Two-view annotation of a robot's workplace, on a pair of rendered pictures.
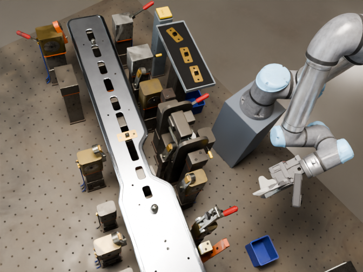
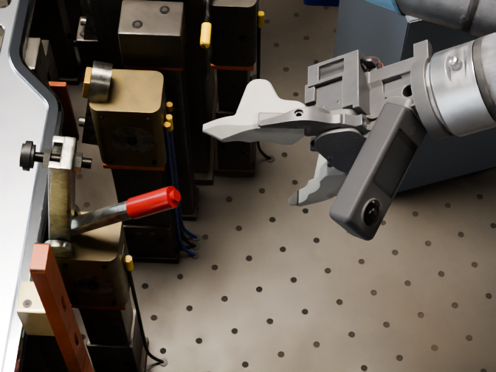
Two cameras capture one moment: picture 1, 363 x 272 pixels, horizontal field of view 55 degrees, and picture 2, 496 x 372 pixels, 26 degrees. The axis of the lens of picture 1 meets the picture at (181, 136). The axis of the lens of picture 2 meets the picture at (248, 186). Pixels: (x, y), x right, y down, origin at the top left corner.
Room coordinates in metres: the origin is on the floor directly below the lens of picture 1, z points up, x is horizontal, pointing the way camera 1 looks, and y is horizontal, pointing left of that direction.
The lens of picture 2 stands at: (0.08, -0.67, 2.05)
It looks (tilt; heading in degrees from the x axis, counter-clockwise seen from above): 59 degrees down; 40
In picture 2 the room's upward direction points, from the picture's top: straight up
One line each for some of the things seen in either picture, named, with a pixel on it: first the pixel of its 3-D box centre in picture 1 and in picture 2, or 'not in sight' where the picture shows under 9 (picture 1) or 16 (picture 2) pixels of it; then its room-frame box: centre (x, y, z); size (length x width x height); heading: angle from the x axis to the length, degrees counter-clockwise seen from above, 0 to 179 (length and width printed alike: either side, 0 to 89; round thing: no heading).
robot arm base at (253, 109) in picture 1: (260, 99); not in sight; (0.93, -0.27, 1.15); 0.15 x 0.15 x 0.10
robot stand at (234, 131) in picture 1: (242, 127); (432, 45); (0.93, -0.27, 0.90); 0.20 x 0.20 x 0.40; 57
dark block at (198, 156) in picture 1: (189, 175); (163, 122); (0.60, -0.09, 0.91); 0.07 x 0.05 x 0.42; 128
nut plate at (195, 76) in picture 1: (196, 73); not in sight; (0.94, 0.02, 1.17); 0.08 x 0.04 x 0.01; 33
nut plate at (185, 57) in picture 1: (186, 54); not in sight; (1.03, 0.09, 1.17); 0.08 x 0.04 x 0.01; 33
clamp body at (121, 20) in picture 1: (125, 43); not in sight; (1.22, 0.44, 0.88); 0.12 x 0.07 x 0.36; 128
